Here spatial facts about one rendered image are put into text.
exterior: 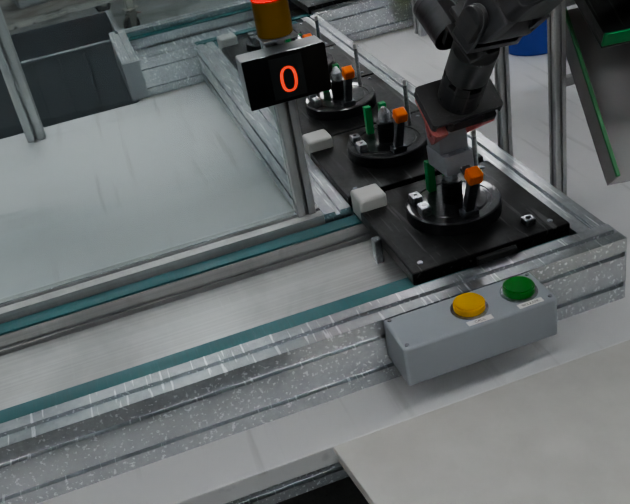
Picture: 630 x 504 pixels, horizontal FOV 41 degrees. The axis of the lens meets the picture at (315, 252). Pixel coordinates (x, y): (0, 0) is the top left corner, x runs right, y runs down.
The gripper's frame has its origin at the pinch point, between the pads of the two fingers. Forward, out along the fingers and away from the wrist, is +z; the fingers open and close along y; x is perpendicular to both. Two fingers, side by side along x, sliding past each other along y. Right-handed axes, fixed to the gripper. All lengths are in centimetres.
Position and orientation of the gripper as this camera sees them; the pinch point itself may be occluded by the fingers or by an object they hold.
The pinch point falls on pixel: (446, 132)
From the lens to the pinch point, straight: 121.6
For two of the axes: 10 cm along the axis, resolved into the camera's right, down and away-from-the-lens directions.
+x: 3.6, 8.6, -3.6
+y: -9.3, 3.2, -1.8
